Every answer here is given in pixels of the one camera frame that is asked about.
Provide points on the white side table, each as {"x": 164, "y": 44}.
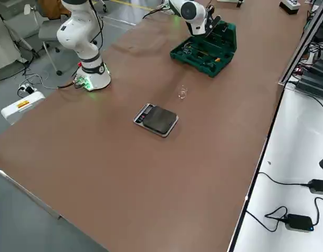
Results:
{"x": 295, "y": 147}

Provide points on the small clear measuring cup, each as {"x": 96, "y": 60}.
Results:
{"x": 182, "y": 93}

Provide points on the aluminium frame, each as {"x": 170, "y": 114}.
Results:
{"x": 297, "y": 52}

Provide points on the black power adapter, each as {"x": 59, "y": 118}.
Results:
{"x": 320, "y": 186}

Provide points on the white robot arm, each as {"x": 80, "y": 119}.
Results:
{"x": 188, "y": 10}
{"x": 77, "y": 34}

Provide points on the digital kitchen scale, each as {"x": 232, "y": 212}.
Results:
{"x": 157, "y": 119}

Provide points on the green plastic toolbox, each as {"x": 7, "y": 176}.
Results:
{"x": 229, "y": 34}

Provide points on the black adapter with blue light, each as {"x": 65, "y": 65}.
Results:
{"x": 299, "y": 221}

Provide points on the grey office chair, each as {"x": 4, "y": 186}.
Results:
{"x": 49, "y": 29}

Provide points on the white power strip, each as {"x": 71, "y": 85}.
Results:
{"x": 27, "y": 89}

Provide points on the white box with orange label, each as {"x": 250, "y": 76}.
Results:
{"x": 32, "y": 101}

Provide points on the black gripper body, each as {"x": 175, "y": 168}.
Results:
{"x": 209, "y": 18}

